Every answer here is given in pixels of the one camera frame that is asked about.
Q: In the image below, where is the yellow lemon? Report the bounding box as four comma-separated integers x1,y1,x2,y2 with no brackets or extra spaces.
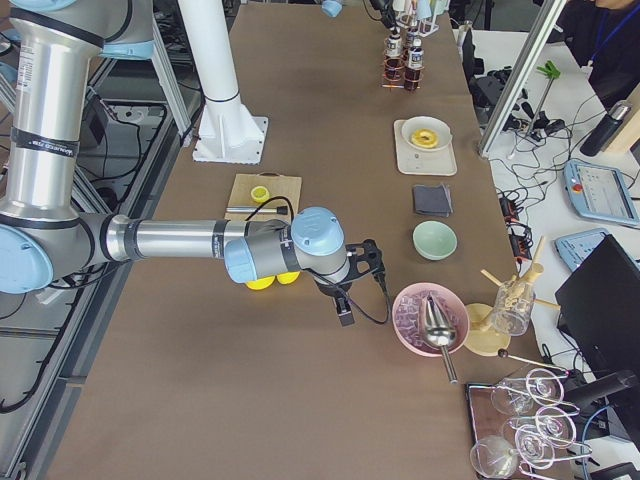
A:
276,272,300,285
245,276,276,291

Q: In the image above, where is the tea bottle dark liquid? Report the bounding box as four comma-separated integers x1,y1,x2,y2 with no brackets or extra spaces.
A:
384,28,402,77

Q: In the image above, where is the blue teach pendant tablet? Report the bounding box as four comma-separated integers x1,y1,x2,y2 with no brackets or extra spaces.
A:
563,160,639,226

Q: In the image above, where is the copper wire bottle rack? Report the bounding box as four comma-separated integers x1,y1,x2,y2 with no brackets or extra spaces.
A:
382,34,409,90

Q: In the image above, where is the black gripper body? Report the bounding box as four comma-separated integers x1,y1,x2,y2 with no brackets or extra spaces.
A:
313,239,385,305
369,0,397,29

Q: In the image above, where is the clear glass jar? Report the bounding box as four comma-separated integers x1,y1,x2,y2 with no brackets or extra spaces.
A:
489,280,535,336

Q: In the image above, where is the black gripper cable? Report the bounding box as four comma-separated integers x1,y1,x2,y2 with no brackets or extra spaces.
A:
244,197,392,326

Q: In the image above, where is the white round plate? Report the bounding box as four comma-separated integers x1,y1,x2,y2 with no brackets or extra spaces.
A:
401,116,453,152

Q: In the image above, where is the aluminium frame post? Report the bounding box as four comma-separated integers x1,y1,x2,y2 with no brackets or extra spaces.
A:
478,0,566,158

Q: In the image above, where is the wine glass on tray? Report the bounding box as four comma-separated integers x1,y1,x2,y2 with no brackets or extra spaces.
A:
491,368,564,416

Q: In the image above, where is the half lemon slice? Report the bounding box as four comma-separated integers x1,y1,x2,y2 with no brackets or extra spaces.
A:
250,185,271,204

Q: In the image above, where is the pink bowl with ice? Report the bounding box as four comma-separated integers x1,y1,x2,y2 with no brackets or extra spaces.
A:
392,282,470,357

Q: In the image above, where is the white wire cup rack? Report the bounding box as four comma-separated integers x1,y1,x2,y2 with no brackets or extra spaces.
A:
391,0,443,37

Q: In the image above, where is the glazed donut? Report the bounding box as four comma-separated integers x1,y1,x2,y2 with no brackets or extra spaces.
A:
410,128,439,149

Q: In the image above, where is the wooden cup tree stand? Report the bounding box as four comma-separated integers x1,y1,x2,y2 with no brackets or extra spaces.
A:
464,236,560,356

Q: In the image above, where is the bamboo cutting board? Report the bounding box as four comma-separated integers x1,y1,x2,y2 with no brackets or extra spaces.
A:
224,173,302,221

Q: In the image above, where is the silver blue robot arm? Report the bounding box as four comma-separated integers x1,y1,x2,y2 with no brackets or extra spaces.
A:
320,0,397,29
1,1,385,326

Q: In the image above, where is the black computer monitor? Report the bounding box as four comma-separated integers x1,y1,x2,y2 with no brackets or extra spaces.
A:
555,235,639,376

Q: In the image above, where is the tea bottle in rack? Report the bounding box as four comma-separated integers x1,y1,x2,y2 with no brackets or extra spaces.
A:
404,26,419,50
403,39,424,91

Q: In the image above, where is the beige rabbit tray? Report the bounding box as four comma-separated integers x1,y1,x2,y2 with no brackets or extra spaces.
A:
393,116,457,176

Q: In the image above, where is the dark mirrored tray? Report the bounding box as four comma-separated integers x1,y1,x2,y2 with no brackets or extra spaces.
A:
465,383,511,445

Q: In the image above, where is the person in dark jacket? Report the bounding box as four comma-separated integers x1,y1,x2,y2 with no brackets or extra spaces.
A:
558,1,639,108

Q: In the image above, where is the dark water bottle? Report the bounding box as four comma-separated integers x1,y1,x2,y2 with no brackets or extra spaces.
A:
580,100,632,157

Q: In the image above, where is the grey folded cloth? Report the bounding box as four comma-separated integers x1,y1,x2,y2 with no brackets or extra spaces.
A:
412,184,453,217

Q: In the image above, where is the steel ice scoop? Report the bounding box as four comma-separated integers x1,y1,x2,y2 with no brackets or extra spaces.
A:
422,295,458,384

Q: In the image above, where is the mint green bowl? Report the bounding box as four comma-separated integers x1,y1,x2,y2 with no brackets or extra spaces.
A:
412,221,458,261

